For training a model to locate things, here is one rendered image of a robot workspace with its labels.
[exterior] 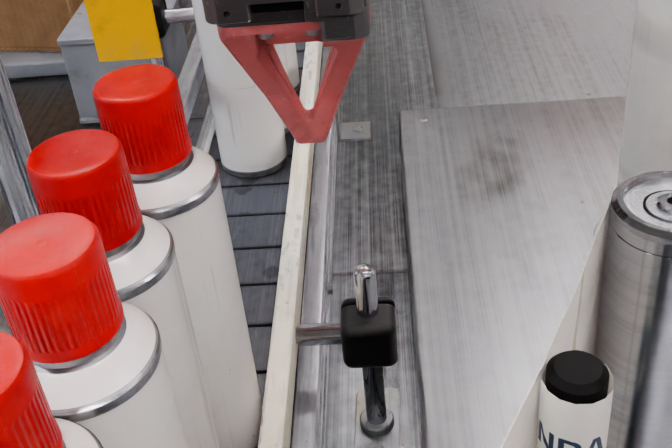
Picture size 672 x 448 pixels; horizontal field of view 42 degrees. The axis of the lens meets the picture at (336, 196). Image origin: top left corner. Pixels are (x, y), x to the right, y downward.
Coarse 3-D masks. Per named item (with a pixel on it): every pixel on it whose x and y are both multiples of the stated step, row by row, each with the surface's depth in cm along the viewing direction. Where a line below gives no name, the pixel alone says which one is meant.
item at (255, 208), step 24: (216, 144) 71; (288, 144) 70; (288, 168) 67; (312, 168) 73; (240, 192) 65; (264, 192) 64; (240, 216) 62; (264, 216) 62; (240, 240) 60; (264, 240) 60; (240, 264) 58; (264, 264) 57; (240, 288) 56; (264, 288) 55; (264, 312) 53; (264, 336) 52; (264, 360) 50; (264, 384) 48
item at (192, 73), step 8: (192, 48) 67; (192, 56) 65; (200, 56) 65; (184, 64) 64; (192, 64) 64; (200, 64) 65; (184, 72) 63; (192, 72) 63; (200, 72) 65; (184, 80) 62; (192, 80) 62; (200, 80) 64; (184, 88) 61; (192, 88) 62; (184, 96) 60; (192, 96) 61; (184, 104) 59; (192, 104) 61; (184, 112) 59
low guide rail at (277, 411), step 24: (312, 48) 76; (312, 72) 72; (312, 96) 69; (312, 144) 65; (288, 192) 58; (288, 216) 56; (288, 240) 53; (288, 264) 51; (288, 288) 50; (288, 312) 48; (288, 336) 46; (288, 360) 45; (288, 384) 44; (264, 408) 42; (288, 408) 43; (264, 432) 41; (288, 432) 42
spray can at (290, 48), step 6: (288, 48) 75; (294, 48) 76; (288, 54) 75; (294, 54) 76; (288, 60) 75; (294, 60) 76; (288, 66) 75; (294, 66) 76; (288, 72) 75; (294, 72) 76; (294, 78) 76; (294, 84) 77
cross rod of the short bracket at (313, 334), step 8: (296, 328) 48; (304, 328) 47; (312, 328) 47; (320, 328) 47; (328, 328) 47; (336, 328) 47; (296, 336) 47; (304, 336) 47; (312, 336) 47; (320, 336) 47; (328, 336) 47; (336, 336) 47; (296, 344) 48; (304, 344) 47; (312, 344) 47; (320, 344) 47; (328, 344) 48; (336, 344) 48
